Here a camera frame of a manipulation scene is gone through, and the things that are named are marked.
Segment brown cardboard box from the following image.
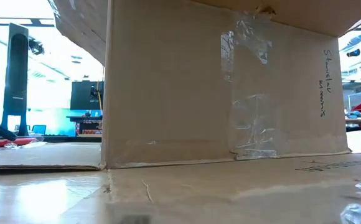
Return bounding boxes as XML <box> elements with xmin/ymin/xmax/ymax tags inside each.
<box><xmin>0</xmin><ymin>0</ymin><xmax>361</xmax><ymax>224</ymax></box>

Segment yellow cable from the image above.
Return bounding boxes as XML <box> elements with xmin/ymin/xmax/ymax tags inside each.
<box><xmin>96</xmin><ymin>81</ymin><xmax>103</xmax><ymax>110</ymax></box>

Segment black tower stand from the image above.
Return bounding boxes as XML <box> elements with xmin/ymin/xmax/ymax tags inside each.
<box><xmin>0</xmin><ymin>22</ymin><xmax>30</xmax><ymax>137</ymax></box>

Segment dark background desk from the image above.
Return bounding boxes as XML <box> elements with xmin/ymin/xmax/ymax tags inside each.
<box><xmin>67</xmin><ymin>115</ymin><xmax>103</xmax><ymax>135</ymax></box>

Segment clear packing tape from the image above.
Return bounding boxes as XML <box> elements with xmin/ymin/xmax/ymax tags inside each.
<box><xmin>220</xmin><ymin>12</ymin><xmax>278</xmax><ymax>161</ymax></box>

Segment light blue foam roll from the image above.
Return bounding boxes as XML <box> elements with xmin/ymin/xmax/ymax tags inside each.
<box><xmin>344</xmin><ymin>110</ymin><xmax>361</xmax><ymax>120</ymax></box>

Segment black monitor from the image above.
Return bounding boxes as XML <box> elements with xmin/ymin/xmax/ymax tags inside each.
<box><xmin>70</xmin><ymin>80</ymin><xmax>105</xmax><ymax>111</ymax></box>

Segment black ceiling camera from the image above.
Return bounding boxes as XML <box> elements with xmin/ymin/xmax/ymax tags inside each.
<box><xmin>28</xmin><ymin>39</ymin><xmax>46</xmax><ymax>56</ymax></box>

